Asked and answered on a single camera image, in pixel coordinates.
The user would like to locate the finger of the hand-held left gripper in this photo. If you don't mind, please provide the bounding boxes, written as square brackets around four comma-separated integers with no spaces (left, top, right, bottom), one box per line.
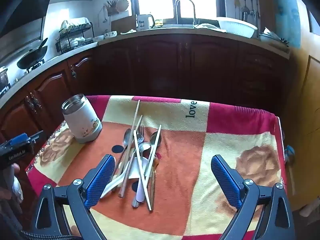
[26,130,45,145]
[0,133,29,151]

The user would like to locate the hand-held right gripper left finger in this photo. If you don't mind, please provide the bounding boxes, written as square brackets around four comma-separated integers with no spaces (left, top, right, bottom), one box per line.
[31,154,116,240]

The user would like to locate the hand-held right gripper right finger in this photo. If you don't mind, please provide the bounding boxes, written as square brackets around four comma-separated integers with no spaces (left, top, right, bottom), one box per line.
[211,155,295,240]

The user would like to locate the white ceramic spoon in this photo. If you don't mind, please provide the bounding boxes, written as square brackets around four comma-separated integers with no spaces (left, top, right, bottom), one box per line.
[100,155,137,199]
[135,156,152,202]

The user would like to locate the white steel-rimmed jar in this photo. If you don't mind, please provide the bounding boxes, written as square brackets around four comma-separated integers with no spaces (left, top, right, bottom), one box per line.
[62,94,103,144]

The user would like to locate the metal spoon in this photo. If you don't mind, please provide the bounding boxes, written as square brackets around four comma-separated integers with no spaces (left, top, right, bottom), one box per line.
[112,128,133,180]
[147,131,162,160]
[137,142,152,160]

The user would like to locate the metal fork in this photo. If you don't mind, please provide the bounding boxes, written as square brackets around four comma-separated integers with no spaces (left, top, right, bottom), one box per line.
[132,124,145,208]

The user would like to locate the person's left hand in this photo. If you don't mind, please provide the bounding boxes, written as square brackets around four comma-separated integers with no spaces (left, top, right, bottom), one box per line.
[0,164,24,203]

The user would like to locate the red orange printed blanket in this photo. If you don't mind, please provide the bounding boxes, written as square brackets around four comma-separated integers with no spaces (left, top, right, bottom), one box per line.
[25,95,288,240]

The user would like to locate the gas stove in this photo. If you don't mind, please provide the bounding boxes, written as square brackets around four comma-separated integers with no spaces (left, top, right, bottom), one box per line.
[0,57,48,95]

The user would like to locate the metal cooking pot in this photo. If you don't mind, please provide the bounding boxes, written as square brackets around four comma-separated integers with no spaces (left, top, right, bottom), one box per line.
[0,66,9,87]

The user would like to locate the small blue object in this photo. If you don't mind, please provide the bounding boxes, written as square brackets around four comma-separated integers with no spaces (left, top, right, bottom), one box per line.
[285,145,295,163]

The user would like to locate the black wok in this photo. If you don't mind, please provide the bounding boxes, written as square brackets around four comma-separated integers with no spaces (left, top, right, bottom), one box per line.
[16,38,48,70]

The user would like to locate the yellow wooden glazed door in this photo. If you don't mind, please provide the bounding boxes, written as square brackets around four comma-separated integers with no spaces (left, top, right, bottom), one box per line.
[257,0,320,213]

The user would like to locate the white cloth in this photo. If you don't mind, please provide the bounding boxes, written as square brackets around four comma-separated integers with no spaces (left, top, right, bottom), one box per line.
[61,17,89,30]

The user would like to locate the black range hood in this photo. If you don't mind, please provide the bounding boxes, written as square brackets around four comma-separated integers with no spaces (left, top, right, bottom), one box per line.
[0,0,53,34]

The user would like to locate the dark wooden base cabinets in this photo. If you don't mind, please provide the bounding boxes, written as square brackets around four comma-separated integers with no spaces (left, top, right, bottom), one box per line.
[0,34,292,155]

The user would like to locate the wooden cutting board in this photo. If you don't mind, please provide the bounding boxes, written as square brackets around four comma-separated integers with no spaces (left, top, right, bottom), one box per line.
[111,16,137,33]

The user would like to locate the white plate on counter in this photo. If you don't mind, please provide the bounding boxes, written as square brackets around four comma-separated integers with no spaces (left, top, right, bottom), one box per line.
[216,17,258,38]

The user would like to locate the beige dish cloth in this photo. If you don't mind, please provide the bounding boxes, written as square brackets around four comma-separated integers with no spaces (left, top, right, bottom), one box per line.
[194,23,227,33]

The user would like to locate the white electric kettle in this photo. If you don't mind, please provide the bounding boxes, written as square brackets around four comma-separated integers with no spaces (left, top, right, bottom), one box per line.
[136,14,155,32]

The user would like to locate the round bamboo strainer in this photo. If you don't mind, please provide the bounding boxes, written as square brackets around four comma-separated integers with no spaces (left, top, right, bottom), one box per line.
[116,0,129,12]

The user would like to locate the hanging metal ladle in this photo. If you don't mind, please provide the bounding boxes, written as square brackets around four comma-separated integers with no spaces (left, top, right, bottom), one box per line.
[241,0,250,22]
[250,0,259,20]

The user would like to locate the metal sink faucet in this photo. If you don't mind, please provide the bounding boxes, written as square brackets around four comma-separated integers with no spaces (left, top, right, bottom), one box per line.
[174,0,197,27]

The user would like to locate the black wire dish rack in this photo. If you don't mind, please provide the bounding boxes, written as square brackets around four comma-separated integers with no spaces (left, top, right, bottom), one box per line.
[55,22,95,54]

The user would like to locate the wall utensil holder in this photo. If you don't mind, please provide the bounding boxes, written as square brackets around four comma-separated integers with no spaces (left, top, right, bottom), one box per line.
[105,0,120,15]

